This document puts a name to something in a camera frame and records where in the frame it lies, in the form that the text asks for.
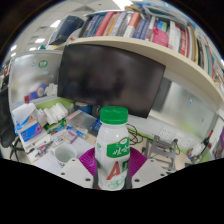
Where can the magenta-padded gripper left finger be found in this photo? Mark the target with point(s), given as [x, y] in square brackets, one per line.
[78, 171]

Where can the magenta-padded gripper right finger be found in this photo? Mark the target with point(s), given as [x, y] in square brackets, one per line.
[148, 171]

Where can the white green-capped drink bottle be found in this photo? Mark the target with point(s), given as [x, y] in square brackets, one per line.
[112, 146]

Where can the black-white checkered mug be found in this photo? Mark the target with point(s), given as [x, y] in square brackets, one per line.
[65, 154]

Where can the large white paper sheet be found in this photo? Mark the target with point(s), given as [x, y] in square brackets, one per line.
[83, 146]

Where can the small blue box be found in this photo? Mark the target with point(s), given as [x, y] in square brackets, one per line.
[97, 126]

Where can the clear plastic box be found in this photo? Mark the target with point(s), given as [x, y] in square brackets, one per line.
[81, 120]

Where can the white round container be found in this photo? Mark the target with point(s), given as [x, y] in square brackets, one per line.
[197, 150]

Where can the blue tissue box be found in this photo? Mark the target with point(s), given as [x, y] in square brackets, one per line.
[30, 131]

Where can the stack of white napkins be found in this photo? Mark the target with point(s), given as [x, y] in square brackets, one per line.
[55, 113]

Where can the black office chair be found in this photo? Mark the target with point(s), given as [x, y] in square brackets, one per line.
[6, 126]

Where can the black computer monitor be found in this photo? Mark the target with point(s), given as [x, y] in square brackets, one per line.
[110, 76]

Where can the white wall socket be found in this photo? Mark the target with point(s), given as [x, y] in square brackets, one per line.
[180, 140]
[165, 133]

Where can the wall shelf with books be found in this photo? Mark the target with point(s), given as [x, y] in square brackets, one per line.
[150, 46]

